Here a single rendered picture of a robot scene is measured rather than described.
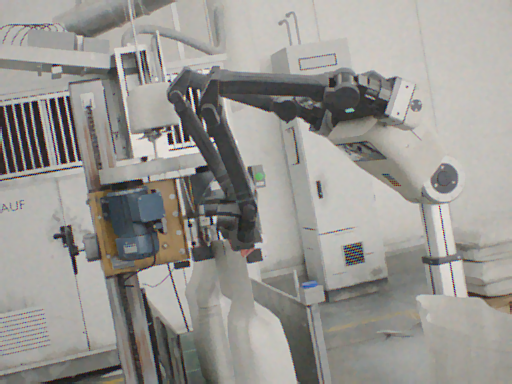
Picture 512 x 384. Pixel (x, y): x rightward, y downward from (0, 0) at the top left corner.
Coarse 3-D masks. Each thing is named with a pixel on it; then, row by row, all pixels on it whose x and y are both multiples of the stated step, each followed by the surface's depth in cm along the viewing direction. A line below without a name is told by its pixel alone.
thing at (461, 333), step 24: (432, 312) 144; (456, 312) 141; (480, 312) 137; (432, 336) 129; (456, 336) 125; (480, 336) 139; (504, 336) 130; (432, 360) 130; (456, 360) 125; (480, 360) 119; (504, 360) 115
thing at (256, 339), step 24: (216, 240) 316; (216, 264) 317; (240, 264) 280; (240, 288) 304; (240, 312) 288; (264, 312) 281; (240, 336) 277; (264, 336) 273; (240, 360) 281; (264, 360) 271; (288, 360) 274
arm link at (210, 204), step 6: (228, 186) 288; (228, 192) 288; (204, 198) 293; (210, 198) 292; (216, 198) 291; (222, 198) 291; (228, 198) 289; (234, 198) 290; (204, 204) 291; (210, 204) 291; (216, 204) 291; (204, 210) 293; (210, 210) 291; (216, 210) 291; (210, 216) 292
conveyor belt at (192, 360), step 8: (184, 336) 481; (192, 336) 477; (184, 344) 461; (192, 344) 457; (184, 352) 442; (192, 352) 438; (192, 360) 421; (192, 368) 405; (200, 368) 402; (192, 376) 390; (200, 376) 388
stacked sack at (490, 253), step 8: (456, 248) 565; (464, 248) 554; (472, 248) 542; (480, 248) 542; (488, 248) 542; (496, 248) 542; (504, 248) 542; (464, 256) 555; (472, 256) 541; (480, 256) 539; (488, 256) 538; (496, 256) 541; (504, 256) 542
